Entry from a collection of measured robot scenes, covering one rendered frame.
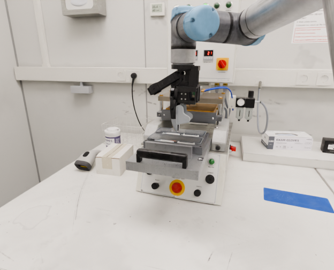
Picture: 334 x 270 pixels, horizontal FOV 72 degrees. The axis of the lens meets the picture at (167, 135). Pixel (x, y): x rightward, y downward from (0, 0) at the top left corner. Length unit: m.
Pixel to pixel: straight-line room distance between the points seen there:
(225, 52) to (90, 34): 0.99
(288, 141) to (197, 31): 0.95
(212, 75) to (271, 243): 0.74
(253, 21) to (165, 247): 0.62
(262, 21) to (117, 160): 0.77
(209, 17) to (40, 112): 1.76
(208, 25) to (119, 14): 1.15
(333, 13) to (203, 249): 0.62
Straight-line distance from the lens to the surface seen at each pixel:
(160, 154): 0.64
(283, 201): 1.00
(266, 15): 0.57
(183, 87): 0.70
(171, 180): 0.91
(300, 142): 1.42
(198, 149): 0.73
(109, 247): 0.74
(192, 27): 0.58
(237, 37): 0.66
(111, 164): 1.08
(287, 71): 1.49
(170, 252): 0.71
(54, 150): 2.18
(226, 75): 1.15
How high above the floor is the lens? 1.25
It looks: 18 degrees down
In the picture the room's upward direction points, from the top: straight up
